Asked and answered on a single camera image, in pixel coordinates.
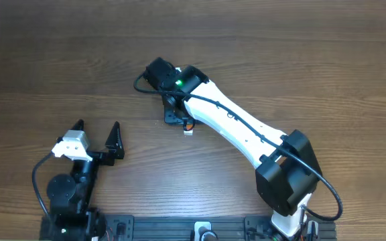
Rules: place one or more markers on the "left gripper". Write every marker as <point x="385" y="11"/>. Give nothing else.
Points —
<point x="107" y="157"/>

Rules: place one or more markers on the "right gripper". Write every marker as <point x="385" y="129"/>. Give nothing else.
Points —
<point x="173" y="117"/>

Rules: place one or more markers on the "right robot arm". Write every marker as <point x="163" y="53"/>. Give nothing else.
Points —
<point x="233" y="124"/>

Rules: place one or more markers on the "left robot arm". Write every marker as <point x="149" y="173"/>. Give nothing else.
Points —
<point x="62" y="190"/>

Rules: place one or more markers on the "white cube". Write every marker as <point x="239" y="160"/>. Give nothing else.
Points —
<point x="188" y="133"/>

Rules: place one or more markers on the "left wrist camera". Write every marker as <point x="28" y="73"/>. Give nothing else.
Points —
<point x="74" y="145"/>

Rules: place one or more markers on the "mounting rail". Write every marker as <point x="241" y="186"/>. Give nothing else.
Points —
<point x="166" y="229"/>

